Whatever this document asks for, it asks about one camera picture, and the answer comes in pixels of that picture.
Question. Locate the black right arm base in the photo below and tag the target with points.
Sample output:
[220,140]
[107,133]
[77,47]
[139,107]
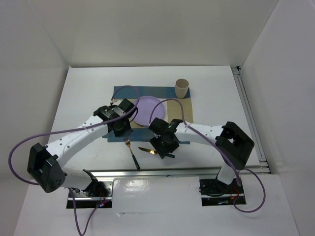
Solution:
[216,193]

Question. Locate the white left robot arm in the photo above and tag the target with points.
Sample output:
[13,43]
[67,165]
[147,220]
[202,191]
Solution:
[46,163]

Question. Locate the aluminium table edge rail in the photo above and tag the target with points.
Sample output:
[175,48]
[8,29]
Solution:
[181,172]

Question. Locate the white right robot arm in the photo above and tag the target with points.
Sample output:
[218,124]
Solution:
[233,144]

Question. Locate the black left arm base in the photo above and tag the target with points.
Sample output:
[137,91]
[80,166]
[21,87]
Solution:
[99,192]

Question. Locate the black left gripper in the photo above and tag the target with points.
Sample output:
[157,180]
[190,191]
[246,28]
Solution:
[124,133]

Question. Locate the aluminium right side rail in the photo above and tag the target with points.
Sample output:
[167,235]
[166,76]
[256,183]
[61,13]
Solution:
[263,164]

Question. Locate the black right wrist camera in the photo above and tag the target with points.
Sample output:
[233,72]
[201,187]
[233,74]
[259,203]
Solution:
[160,127]

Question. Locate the purple plastic plate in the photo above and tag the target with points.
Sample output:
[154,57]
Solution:
[145,107]

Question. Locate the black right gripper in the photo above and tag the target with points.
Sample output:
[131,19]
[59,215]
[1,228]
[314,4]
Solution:
[156,142]

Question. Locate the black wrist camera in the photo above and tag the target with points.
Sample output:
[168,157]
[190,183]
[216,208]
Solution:
[160,127]
[115,110]

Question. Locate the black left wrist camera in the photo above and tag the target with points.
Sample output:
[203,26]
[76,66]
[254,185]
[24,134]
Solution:
[115,110]

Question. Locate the gold fork green handle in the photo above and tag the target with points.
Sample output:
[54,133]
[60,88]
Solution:
[127,143]

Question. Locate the beige paper cup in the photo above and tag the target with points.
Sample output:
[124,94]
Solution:
[181,88]

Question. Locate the blue beige checked placemat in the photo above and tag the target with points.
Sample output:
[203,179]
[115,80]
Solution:
[174,110]

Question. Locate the gold knife green handle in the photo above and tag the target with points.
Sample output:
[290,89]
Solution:
[151,151]

